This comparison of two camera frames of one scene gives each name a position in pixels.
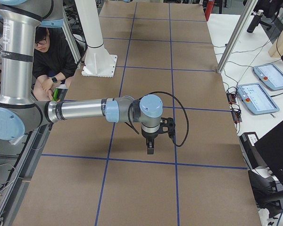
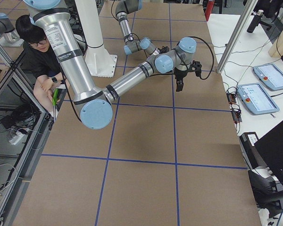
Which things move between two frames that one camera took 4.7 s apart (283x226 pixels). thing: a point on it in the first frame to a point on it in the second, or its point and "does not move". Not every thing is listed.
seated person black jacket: [54, 62] does not move
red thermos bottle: [209, 9] does not move
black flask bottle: [255, 21] does not move
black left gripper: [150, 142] to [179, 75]
